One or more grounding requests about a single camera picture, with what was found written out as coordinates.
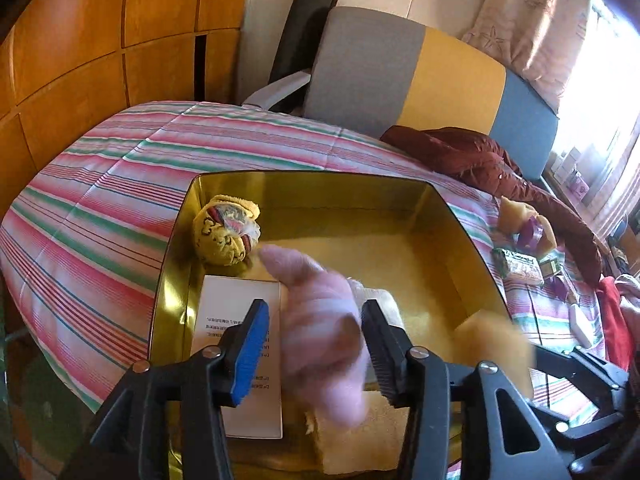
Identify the white paper card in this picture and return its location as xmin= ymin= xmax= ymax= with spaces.
xmin=192 ymin=275 xmax=285 ymax=440

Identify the pink patterned curtain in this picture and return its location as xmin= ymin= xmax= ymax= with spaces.
xmin=460 ymin=0 xmax=608 ymax=111

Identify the pink patterned small box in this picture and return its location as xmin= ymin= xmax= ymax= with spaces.
xmin=567 ymin=170 xmax=591 ymax=206

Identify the grey yellow blue chair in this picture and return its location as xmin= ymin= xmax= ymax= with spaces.
xmin=242 ymin=6 xmax=560 ymax=181

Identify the pink sock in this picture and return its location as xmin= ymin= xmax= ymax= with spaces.
xmin=257 ymin=245 xmax=373 ymax=428

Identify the wooden wardrobe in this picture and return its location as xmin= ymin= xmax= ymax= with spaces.
xmin=0 ymin=0 xmax=253 ymax=216

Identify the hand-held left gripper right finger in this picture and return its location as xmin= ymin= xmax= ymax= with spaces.
xmin=360 ymin=299 xmax=573 ymax=480

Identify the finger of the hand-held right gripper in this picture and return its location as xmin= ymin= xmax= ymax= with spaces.
xmin=530 ymin=342 xmax=631 ymax=392
xmin=522 ymin=399 xmax=603 ymax=476

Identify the cracker packet with green ends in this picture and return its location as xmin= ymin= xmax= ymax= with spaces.
xmin=492 ymin=247 xmax=545 ymax=286

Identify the yellow rolled sock ball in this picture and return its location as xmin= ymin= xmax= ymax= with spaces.
xmin=192 ymin=194 xmax=263 ymax=267

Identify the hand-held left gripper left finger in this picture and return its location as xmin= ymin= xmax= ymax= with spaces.
xmin=65 ymin=299 xmax=273 ymax=480

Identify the striped blanket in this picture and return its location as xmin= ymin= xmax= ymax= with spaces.
xmin=0 ymin=101 xmax=621 ymax=426

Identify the gold tin box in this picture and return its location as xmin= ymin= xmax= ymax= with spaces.
xmin=150 ymin=172 xmax=516 ymax=480

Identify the small green box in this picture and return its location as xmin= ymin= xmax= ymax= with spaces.
xmin=537 ymin=255 xmax=563 ymax=281

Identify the maroon jacket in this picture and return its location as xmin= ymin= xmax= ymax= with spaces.
xmin=380 ymin=125 xmax=606 ymax=286

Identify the white sock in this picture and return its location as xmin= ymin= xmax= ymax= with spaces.
xmin=350 ymin=280 xmax=407 ymax=332

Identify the red cloth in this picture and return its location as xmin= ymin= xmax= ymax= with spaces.
xmin=595 ymin=277 xmax=633 ymax=372

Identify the black rolled mat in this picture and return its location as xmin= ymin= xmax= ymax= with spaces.
xmin=267 ymin=0 xmax=341 ymax=86

